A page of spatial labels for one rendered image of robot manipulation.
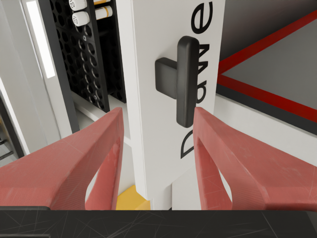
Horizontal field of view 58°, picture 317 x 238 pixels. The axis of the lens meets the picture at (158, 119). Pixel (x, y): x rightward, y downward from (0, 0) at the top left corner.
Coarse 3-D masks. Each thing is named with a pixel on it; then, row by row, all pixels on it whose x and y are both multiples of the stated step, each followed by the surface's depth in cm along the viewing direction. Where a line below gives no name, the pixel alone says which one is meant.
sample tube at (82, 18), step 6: (108, 6) 30; (78, 12) 28; (84, 12) 28; (96, 12) 29; (102, 12) 29; (108, 12) 30; (78, 18) 27; (84, 18) 28; (96, 18) 29; (78, 24) 28; (84, 24) 28
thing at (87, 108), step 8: (72, 96) 43; (80, 96) 43; (112, 96) 43; (80, 104) 41; (88, 104) 41; (112, 104) 41; (120, 104) 41; (88, 112) 40; (96, 112) 39; (104, 112) 39; (128, 120) 38; (128, 128) 36; (128, 136) 35; (128, 144) 35
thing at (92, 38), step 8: (88, 0) 27; (88, 8) 27; (88, 24) 29; (96, 24) 29; (88, 32) 30; (96, 32) 29; (88, 40) 30; (96, 40) 29; (88, 48) 31; (96, 48) 30; (88, 56) 32; (96, 56) 30; (96, 64) 32; (96, 72) 33; (96, 80) 33; (104, 80) 32; (96, 88) 34; (104, 88) 33; (96, 96) 34; (104, 96) 33; (104, 104) 34
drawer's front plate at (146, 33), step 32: (128, 0) 19; (160, 0) 20; (192, 0) 23; (224, 0) 26; (128, 32) 20; (160, 32) 22; (192, 32) 24; (128, 64) 22; (128, 96) 24; (160, 96) 25; (160, 128) 27; (192, 128) 31; (160, 160) 29; (192, 160) 34
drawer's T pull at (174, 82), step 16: (192, 48) 19; (160, 64) 22; (176, 64) 21; (192, 64) 20; (160, 80) 23; (176, 80) 21; (192, 80) 21; (176, 96) 22; (192, 96) 22; (176, 112) 23; (192, 112) 23
